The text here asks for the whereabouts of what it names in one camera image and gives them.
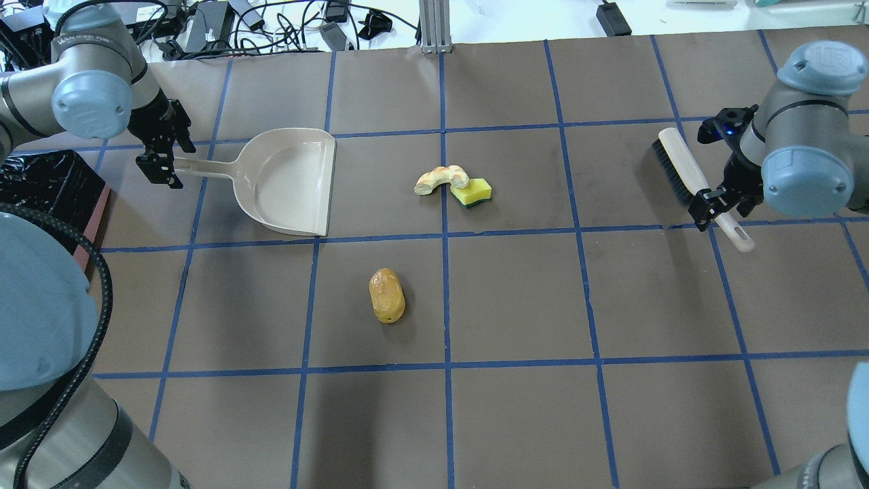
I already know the black lined trash bin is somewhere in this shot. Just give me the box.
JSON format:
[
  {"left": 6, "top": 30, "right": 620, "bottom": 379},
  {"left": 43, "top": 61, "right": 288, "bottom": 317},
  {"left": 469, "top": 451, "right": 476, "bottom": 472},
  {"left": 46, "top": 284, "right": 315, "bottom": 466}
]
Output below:
[{"left": 1, "top": 149, "right": 111, "bottom": 274}]

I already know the yellow potato toy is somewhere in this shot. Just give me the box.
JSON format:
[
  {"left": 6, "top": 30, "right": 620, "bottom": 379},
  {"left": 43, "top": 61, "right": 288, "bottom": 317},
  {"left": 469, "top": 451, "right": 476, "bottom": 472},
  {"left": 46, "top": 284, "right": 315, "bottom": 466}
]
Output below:
[{"left": 367, "top": 268, "right": 406, "bottom": 324}]

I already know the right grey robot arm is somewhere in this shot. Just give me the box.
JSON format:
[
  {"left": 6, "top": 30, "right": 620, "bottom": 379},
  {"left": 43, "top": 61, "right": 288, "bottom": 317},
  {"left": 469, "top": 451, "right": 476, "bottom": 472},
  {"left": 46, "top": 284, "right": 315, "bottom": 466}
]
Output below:
[{"left": 688, "top": 40, "right": 868, "bottom": 231}]

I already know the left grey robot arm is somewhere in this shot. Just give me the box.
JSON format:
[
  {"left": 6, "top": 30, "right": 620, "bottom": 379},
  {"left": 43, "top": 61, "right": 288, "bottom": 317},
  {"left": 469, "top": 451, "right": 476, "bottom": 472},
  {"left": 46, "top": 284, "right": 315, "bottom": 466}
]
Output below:
[{"left": 1, "top": 1, "right": 195, "bottom": 189}]

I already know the beige hand brush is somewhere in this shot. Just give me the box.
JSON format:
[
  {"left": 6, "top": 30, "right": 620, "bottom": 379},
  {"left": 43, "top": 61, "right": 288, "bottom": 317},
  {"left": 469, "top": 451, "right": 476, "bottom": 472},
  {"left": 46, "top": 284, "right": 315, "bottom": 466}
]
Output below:
[{"left": 652, "top": 127, "right": 755, "bottom": 253}]

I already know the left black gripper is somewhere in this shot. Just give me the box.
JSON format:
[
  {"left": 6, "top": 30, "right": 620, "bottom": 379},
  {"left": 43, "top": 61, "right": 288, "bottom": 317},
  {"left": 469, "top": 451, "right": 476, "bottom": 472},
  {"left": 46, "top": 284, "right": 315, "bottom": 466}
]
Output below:
[{"left": 128, "top": 92, "right": 196, "bottom": 189}]

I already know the yellow green sponge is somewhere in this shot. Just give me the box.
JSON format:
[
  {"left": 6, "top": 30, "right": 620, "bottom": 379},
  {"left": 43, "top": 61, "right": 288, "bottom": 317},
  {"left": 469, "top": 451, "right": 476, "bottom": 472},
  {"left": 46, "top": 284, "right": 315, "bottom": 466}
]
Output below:
[{"left": 450, "top": 179, "right": 493, "bottom": 208}]

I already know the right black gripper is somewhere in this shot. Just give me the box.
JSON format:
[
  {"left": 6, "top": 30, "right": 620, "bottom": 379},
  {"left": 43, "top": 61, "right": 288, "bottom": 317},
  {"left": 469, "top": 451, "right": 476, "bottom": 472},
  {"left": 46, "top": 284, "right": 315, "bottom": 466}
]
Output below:
[{"left": 687, "top": 105, "right": 764, "bottom": 232}]

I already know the beige plastic dustpan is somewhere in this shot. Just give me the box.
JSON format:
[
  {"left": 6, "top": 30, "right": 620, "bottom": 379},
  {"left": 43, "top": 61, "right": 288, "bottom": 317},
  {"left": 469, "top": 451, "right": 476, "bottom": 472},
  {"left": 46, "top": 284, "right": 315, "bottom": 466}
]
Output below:
[{"left": 174, "top": 128, "right": 337, "bottom": 236}]

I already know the aluminium frame post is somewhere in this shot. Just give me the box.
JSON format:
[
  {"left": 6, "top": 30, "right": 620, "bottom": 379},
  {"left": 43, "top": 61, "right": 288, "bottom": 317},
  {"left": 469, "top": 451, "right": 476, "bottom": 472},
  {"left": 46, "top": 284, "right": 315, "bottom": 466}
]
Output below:
[{"left": 419, "top": 0, "right": 453, "bottom": 54}]

